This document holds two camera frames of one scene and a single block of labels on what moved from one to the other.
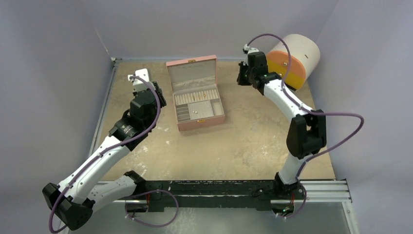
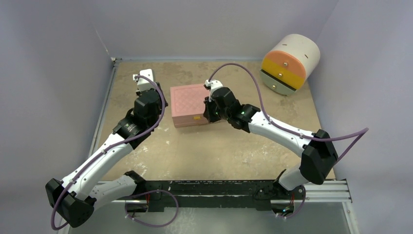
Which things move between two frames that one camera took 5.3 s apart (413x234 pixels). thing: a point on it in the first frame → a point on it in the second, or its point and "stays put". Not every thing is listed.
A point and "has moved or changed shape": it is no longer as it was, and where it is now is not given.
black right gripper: (242, 75) → (209, 107)
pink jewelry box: (197, 96) has moved or changed shape
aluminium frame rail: (114, 61) stays put
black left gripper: (161, 102) stays put
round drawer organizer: (305, 55) stays put
